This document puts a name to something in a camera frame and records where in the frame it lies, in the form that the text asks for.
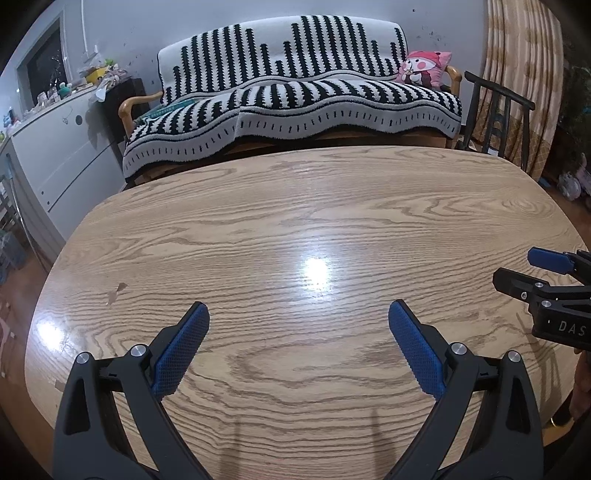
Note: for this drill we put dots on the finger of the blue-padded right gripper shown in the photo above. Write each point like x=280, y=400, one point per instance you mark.
x=575, y=264

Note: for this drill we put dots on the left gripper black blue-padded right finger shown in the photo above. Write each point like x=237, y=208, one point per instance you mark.
x=448, y=377

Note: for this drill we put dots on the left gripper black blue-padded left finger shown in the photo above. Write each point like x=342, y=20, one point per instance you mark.
x=148, y=378

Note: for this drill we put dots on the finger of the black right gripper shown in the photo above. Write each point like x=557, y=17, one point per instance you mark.
x=530, y=289

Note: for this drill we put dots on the person's right hand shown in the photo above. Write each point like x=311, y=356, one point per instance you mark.
x=581, y=396

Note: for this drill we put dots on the pink kids tricycle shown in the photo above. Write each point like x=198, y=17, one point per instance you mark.
x=576, y=186

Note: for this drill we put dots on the black wooden chair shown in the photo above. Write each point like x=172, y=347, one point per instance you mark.
x=497, y=118

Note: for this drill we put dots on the white cabinet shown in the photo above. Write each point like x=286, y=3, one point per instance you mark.
x=63, y=162

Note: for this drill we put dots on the beige patterned curtain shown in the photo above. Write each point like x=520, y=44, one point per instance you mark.
x=524, y=53

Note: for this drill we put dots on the clutter on cabinet top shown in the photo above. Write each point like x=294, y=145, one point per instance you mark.
x=42, y=81

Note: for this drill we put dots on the sofa with striped blanket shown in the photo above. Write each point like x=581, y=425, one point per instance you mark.
x=282, y=79

